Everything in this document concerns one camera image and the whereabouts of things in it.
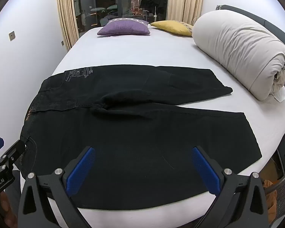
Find white crumpled paper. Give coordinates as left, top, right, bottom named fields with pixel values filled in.
left=272, top=85, right=285, bottom=103

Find person's left hand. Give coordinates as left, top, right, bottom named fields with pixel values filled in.
left=0, top=191, right=18, bottom=228

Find purple pillow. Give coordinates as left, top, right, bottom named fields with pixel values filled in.
left=97, top=18, right=150, bottom=36

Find glass window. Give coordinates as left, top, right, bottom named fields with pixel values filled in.
left=72, top=0, right=169, bottom=38

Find white bed mattress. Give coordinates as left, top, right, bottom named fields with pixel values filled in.
left=20, top=25, right=285, bottom=228

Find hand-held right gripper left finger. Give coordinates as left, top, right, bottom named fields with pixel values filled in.
left=18, top=146, right=97, bottom=228

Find rolled cream duvet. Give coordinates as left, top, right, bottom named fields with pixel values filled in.
left=192, top=11, right=285, bottom=101

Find orange cloth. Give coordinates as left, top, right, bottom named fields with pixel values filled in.
left=262, top=179, right=279, bottom=219

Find beige curtain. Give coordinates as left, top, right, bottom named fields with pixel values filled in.
left=56, top=0, right=81, bottom=53
left=167, top=0, right=205, bottom=25

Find black pants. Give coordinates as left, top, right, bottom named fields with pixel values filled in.
left=15, top=65, right=263, bottom=211

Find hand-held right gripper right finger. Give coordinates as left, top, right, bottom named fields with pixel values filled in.
left=191, top=146, right=269, bottom=228

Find yellow pillow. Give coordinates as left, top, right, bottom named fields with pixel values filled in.
left=150, top=20, right=194, bottom=37

